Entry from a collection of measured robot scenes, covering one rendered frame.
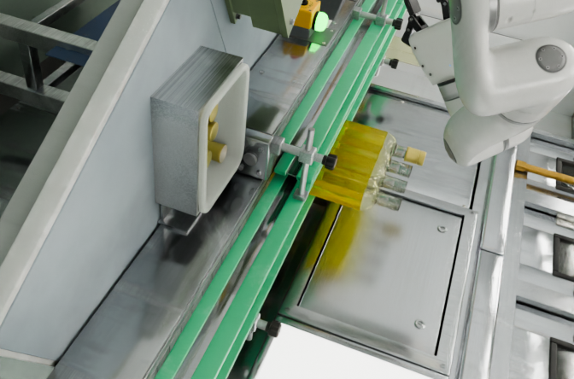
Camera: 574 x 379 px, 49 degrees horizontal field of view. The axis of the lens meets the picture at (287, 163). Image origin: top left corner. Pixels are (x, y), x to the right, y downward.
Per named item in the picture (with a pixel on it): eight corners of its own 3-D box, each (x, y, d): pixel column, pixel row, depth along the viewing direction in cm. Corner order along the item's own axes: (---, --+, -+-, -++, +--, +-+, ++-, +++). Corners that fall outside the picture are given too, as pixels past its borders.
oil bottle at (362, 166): (285, 169, 139) (378, 198, 135) (288, 149, 135) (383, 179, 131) (294, 154, 143) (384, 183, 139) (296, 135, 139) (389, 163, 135)
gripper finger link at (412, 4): (419, 28, 109) (405, -8, 109) (405, 35, 112) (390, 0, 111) (428, 25, 112) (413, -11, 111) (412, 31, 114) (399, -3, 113)
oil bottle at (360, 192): (277, 185, 135) (371, 216, 130) (278, 166, 131) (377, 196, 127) (285, 169, 139) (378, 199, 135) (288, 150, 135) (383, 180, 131)
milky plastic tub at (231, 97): (157, 205, 107) (203, 220, 105) (152, 96, 92) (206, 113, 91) (202, 147, 120) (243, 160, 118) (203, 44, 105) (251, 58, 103)
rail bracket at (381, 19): (348, 20, 160) (399, 32, 158) (354, -8, 156) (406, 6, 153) (353, 13, 163) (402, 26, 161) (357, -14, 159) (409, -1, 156)
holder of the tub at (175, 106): (156, 224, 110) (196, 238, 109) (149, 96, 93) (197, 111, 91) (199, 167, 123) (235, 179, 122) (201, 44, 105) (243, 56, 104)
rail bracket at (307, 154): (264, 190, 123) (325, 210, 120) (272, 122, 112) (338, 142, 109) (270, 181, 125) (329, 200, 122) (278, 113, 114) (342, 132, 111)
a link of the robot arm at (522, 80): (528, 10, 90) (425, 33, 91) (581, -80, 69) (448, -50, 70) (562, 116, 86) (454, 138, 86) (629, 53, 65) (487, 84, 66)
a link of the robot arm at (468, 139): (535, 55, 88) (500, 105, 109) (452, 93, 88) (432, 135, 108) (565, 107, 86) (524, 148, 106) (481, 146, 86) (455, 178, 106)
